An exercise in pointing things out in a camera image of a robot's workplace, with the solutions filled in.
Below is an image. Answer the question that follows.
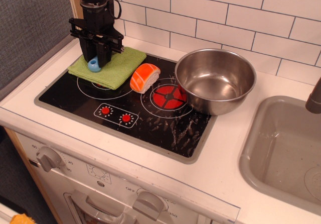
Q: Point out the grey oven knob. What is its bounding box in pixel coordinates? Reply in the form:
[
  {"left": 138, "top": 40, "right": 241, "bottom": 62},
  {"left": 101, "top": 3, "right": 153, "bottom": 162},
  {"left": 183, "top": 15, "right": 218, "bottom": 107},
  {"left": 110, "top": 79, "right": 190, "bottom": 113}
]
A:
[
  {"left": 132, "top": 191, "right": 165, "bottom": 221},
  {"left": 36, "top": 146, "right": 62, "bottom": 172}
]

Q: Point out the silver metal pan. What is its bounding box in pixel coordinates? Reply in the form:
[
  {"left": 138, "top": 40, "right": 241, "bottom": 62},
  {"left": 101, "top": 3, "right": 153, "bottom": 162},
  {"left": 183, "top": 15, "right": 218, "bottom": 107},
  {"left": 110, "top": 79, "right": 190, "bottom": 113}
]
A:
[{"left": 175, "top": 49, "right": 256, "bottom": 116}]

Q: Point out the grey plastic sink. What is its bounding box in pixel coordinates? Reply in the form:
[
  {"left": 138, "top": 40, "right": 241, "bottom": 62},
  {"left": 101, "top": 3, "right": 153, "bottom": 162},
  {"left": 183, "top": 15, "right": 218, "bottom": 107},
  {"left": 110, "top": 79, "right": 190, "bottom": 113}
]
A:
[{"left": 239, "top": 96, "right": 320, "bottom": 215}]

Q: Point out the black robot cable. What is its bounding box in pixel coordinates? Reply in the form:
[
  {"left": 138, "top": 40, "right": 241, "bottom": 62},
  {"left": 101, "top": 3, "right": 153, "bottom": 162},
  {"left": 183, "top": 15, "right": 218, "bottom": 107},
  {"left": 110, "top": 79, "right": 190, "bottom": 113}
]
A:
[{"left": 108, "top": 0, "right": 122, "bottom": 20}]

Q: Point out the grey left oven knob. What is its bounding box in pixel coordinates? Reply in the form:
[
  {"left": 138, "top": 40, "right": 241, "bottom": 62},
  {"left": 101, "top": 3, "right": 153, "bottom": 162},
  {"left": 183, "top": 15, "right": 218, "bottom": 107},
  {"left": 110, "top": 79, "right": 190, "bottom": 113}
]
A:
[{"left": 36, "top": 146, "right": 62, "bottom": 172}]

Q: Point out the yellow object at corner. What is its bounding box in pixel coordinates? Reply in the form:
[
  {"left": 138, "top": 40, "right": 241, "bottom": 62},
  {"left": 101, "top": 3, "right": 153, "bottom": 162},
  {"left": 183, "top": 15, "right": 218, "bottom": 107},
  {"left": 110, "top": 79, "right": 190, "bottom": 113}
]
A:
[{"left": 10, "top": 213, "right": 36, "bottom": 224}]

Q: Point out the green folded cloth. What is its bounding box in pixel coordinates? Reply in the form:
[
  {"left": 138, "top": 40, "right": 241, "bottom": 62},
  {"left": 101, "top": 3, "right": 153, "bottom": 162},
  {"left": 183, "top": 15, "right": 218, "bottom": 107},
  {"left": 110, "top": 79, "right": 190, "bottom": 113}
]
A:
[{"left": 68, "top": 47, "right": 146, "bottom": 90}]

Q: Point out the blue handled grey spoon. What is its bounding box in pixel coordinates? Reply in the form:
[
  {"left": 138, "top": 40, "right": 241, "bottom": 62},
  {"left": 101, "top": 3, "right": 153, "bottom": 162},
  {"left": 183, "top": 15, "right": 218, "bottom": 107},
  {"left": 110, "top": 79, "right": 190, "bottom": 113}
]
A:
[{"left": 87, "top": 56, "right": 101, "bottom": 73}]

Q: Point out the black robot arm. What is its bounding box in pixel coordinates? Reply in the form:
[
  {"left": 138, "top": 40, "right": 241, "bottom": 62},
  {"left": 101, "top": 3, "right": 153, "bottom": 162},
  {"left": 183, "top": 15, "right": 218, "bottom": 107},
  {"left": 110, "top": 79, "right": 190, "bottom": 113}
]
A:
[{"left": 69, "top": 0, "right": 124, "bottom": 68}]

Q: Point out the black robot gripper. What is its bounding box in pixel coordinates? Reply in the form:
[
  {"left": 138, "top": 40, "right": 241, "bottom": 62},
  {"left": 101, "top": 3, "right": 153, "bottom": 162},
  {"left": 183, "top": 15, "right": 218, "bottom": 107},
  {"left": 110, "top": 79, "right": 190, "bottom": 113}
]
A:
[{"left": 69, "top": 0, "right": 124, "bottom": 68}]

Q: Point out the wooden side post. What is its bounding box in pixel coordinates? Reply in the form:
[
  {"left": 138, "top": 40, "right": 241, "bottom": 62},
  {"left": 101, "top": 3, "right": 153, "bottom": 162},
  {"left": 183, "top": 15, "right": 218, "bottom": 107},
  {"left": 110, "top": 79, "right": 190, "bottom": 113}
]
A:
[{"left": 70, "top": 0, "right": 83, "bottom": 19}]

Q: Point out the grey oven door handle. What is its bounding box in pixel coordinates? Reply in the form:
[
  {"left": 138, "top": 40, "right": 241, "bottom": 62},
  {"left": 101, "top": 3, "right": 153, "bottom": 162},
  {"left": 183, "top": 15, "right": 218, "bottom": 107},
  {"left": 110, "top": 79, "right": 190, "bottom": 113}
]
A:
[{"left": 69, "top": 190, "right": 124, "bottom": 223}]

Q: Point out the orange salmon sushi toy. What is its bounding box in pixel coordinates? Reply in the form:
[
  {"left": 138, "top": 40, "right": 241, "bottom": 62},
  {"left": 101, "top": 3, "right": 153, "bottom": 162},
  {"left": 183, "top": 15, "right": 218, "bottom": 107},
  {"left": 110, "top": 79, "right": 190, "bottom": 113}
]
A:
[{"left": 130, "top": 63, "right": 161, "bottom": 94}]

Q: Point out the grey faucet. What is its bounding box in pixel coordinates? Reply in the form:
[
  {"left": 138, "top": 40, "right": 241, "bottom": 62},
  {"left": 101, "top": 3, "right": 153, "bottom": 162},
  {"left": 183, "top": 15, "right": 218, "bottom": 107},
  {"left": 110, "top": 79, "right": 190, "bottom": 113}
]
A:
[{"left": 305, "top": 78, "right": 321, "bottom": 114}]

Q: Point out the white toy oven front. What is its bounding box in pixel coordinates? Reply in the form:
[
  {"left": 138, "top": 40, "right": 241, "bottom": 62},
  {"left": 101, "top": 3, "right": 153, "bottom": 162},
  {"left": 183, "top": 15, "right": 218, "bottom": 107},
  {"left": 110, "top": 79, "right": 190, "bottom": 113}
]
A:
[{"left": 17, "top": 134, "right": 240, "bottom": 223}]

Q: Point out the black toy stovetop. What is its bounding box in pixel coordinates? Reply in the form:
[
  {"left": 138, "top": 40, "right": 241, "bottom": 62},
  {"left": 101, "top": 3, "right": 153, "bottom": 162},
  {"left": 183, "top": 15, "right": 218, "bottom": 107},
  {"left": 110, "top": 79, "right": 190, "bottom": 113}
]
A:
[{"left": 35, "top": 54, "right": 216, "bottom": 164}]

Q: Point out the grey right oven knob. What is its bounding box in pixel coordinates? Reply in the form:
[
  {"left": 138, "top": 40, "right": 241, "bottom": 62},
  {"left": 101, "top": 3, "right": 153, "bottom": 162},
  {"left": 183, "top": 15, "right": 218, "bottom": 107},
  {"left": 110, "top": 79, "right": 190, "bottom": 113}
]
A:
[{"left": 132, "top": 191, "right": 165, "bottom": 221}]

